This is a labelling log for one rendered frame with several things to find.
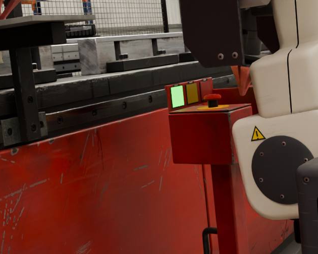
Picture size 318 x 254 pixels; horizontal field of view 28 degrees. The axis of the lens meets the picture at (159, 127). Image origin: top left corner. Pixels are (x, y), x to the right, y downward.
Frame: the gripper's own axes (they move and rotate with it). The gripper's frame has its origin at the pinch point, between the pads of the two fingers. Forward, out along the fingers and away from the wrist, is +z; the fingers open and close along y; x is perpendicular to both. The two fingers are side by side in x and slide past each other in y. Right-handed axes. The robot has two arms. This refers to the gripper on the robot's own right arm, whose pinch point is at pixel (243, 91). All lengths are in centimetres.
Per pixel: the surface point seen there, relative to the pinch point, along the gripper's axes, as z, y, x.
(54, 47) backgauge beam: 0, 67, -6
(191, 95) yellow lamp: 2.2, 10.3, 6.1
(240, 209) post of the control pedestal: 26.4, -5.9, 5.5
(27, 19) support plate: -17, 13, 56
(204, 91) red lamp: 2.1, 10.4, -0.1
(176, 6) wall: 45, 484, -686
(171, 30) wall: 80, 475, -666
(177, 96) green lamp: 1.7, 10.4, 11.6
